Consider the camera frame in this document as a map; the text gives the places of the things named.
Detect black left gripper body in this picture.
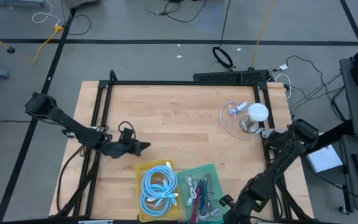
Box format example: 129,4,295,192
103,141,138,159

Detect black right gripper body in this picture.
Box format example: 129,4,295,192
226,198,258,224

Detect light blue cable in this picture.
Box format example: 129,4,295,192
139,185,177,218
141,164,179,200

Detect beige cable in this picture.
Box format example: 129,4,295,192
140,170,155,200

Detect purple cable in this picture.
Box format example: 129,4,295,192
199,183,209,214

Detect red cable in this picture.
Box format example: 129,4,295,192
190,180,205,224

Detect white HDMI cable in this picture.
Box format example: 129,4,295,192
184,173,199,208

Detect yellow translucent plastic bin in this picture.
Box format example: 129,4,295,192
134,159,183,223

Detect white paper box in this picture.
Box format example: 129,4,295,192
305,144,344,174

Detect white dome lamp metal base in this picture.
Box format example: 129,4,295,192
239,102,270,134

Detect black power strip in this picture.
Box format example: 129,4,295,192
193,69,270,83

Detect black metal bar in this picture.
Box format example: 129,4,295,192
303,119,354,156

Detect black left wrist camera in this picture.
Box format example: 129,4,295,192
120,127,136,144

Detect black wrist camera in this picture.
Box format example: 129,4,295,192
218,194,235,208
120,127,136,144

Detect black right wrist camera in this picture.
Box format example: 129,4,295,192
218,194,235,208

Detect thin white cable with adapter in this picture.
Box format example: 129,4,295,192
218,98,263,140

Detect black floor cable loop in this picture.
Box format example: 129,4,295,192
61,0,92,35

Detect yellow extension cord with plug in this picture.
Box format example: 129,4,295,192
34,24,65,62

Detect white floor cable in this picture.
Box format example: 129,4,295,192
274,73,292,100
31,0,62,26

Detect black floor cable tangle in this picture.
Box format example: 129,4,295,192
145,0,208,23

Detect black coiled floor cable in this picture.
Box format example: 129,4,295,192
211,0,235,70

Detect black floor cables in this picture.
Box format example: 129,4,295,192
286,55,346,122

